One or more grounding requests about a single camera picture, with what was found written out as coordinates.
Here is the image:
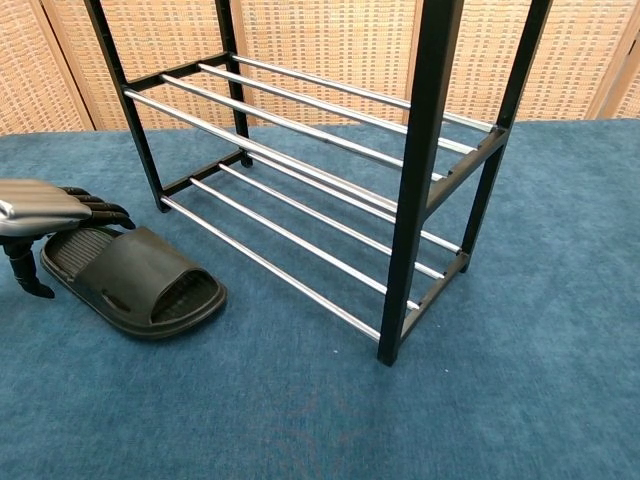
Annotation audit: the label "blue carpet table mat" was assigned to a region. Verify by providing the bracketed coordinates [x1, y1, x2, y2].
[0, 117, 640, 480]

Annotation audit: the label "woven bamboo folding screen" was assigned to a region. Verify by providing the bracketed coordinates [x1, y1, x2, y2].
[0, 0, 640, 137]

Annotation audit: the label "black shoe rack chrome bars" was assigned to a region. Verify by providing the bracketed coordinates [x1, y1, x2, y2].
[83, 0, 554, 368]

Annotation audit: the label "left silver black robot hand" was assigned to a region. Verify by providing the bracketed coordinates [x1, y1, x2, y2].
[0, 178, 137, 300]

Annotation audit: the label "black rubber slide sandal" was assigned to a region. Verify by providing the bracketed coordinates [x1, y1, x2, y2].
[39, 225, 229, 341]

